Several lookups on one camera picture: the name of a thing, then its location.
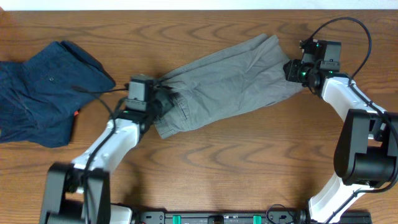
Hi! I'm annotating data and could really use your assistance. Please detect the grey shorts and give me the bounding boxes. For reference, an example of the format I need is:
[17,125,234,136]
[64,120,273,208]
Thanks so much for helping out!
[155,34,303,139]

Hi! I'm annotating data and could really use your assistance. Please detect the navy blue folded shorts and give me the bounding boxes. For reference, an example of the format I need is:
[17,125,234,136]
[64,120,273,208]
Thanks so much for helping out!
[1,40,116,147]

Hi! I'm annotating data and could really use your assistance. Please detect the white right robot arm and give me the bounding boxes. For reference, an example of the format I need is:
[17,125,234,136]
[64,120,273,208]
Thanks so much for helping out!
[284,39,397,223]

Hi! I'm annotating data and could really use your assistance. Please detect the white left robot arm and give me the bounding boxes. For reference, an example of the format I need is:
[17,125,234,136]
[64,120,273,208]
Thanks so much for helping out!
[39,76,173,224]

